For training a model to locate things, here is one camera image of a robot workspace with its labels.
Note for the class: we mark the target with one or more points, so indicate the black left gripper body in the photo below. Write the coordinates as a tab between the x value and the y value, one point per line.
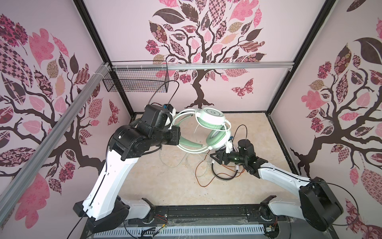
165	135

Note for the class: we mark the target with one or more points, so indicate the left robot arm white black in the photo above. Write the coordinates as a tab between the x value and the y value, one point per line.
104	208

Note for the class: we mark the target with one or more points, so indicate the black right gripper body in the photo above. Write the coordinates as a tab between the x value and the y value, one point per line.
235	158

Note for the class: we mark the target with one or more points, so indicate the rear aluminium rail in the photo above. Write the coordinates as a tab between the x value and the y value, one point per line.
203	65

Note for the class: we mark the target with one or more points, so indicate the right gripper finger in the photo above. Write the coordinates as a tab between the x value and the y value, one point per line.
222	155
221	161

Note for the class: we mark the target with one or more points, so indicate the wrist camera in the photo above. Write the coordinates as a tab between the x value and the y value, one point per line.
229	147
170	108

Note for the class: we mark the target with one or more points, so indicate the black wire mesh basket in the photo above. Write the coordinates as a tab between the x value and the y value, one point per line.
142	76

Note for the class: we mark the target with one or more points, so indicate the mint green headphones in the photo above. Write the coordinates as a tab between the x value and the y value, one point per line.
208	118

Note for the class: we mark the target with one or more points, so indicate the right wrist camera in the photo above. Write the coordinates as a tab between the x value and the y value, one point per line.
229	147

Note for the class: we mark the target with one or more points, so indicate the aluminium rail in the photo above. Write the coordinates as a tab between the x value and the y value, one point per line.
22	180
203	65

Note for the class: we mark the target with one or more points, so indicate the white slotted cable duct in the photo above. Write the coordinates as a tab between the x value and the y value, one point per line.
180	231

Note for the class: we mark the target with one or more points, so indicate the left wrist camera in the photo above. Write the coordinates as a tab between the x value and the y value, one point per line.
170	108

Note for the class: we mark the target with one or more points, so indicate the left aluminium rail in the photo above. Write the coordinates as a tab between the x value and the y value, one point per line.
22	180

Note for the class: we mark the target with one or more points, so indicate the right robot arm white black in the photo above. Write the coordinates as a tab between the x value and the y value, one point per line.
315	202

